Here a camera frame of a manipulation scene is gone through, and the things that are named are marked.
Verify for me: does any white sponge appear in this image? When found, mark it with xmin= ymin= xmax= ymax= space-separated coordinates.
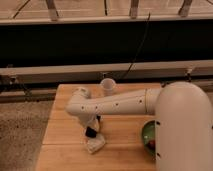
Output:
xmin=86 ymin=134 xmax=106 ymax=154

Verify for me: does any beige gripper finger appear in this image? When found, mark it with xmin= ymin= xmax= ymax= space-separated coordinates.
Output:
xmin=90 ymin=119 xmax=100 ymax=131

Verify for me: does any black eraser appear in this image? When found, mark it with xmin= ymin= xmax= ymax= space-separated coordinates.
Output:
xmin=84 ymin=115 xmax=102 ymax=138

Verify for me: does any brown sausage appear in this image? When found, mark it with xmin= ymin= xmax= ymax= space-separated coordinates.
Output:
xmin=148 ymin=140 xmax=155 ymax=149

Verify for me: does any green plate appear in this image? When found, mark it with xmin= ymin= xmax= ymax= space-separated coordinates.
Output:
xmin=141 ymin=120 xmax=156 ymax=156

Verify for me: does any white plastic cup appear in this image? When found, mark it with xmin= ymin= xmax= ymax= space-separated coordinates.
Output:
xmin=100 ymin=78 xmax=116 ymax=93

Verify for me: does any black hanging cable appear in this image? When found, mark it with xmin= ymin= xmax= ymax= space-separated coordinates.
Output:
xmin=118 ymin=12 xmax=152 ymax=81

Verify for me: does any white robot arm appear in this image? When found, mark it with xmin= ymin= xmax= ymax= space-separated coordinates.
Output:
xmin=66 ymin=82 xmax=213 ymax=171

